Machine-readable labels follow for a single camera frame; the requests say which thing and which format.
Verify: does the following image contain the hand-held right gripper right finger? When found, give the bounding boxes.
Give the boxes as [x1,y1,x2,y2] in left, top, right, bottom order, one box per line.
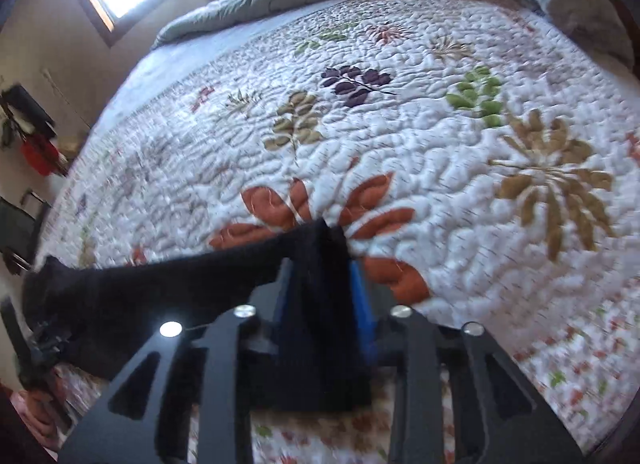
[349,260,585,464]

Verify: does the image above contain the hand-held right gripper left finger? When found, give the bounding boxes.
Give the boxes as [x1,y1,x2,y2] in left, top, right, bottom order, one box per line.
[59,258,301,464]

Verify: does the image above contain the black pants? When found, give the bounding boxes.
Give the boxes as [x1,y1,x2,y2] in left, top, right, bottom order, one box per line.
[22,218,375,415]

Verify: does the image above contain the person's left hand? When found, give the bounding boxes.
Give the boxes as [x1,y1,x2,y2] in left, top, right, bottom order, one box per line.
[12,378,68,451]

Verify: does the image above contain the dark chair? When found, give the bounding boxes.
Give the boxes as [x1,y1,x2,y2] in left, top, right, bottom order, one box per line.
[0,188,52,276]

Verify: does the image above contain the floral quilted bedspread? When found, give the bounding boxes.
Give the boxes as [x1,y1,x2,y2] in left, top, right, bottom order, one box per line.
[31,0,640,464]

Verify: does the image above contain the red cloth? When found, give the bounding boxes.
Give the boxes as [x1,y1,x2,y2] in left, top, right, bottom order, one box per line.
[20,136,65,178]

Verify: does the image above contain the black bag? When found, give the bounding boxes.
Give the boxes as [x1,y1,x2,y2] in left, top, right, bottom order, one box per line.
[0,84,57,141]

